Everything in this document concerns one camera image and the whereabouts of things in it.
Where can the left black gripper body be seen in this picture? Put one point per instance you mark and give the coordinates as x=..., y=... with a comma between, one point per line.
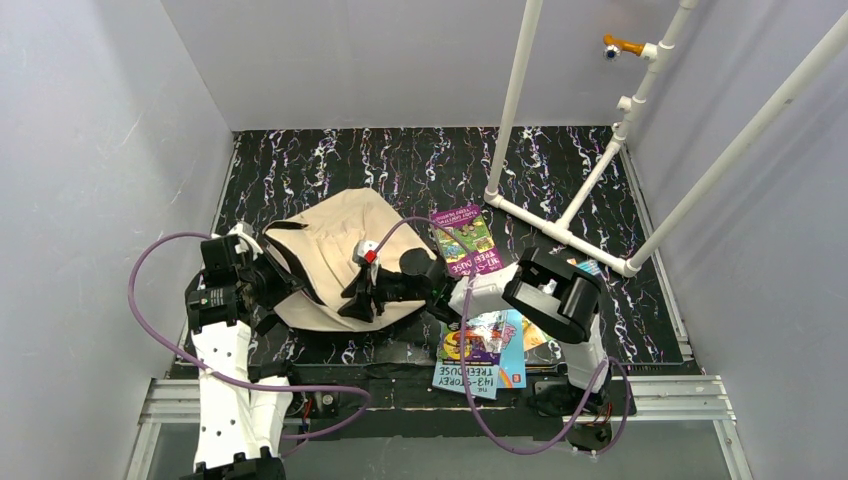
x=269, y=283

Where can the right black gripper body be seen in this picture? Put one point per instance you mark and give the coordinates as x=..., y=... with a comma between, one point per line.
x=372, y=291

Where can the beige canvas student bag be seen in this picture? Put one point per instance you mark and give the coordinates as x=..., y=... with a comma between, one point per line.
x=317, y=245

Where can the light blue cartoon notebook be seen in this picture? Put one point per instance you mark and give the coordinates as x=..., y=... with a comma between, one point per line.
x=512, y=363

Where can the blue 143-storey treehouse book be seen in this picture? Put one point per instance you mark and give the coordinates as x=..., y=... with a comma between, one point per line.
x=469, y=358

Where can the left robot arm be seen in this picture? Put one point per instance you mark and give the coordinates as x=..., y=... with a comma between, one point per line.
x=242, y=406

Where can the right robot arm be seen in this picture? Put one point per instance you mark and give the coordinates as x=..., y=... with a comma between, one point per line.
x=561, y=299

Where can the yellow item blister pack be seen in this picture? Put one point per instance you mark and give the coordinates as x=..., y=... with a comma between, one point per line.
x=532, y=335

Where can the yellow crayon pack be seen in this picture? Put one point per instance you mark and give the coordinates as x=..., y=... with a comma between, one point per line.
x=590, y=266

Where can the purple treehouse book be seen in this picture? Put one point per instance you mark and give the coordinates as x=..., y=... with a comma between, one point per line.
x=470, y=233

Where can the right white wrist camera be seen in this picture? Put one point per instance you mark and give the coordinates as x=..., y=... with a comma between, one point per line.
x=365, y=255

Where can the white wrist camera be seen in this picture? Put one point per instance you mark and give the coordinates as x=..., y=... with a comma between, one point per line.
x=246, y=242
x=365, y=255

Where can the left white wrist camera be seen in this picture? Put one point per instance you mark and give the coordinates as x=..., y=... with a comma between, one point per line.
x=246, y=242

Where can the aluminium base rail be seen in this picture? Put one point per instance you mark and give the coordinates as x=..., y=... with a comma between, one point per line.
x=657, y=398

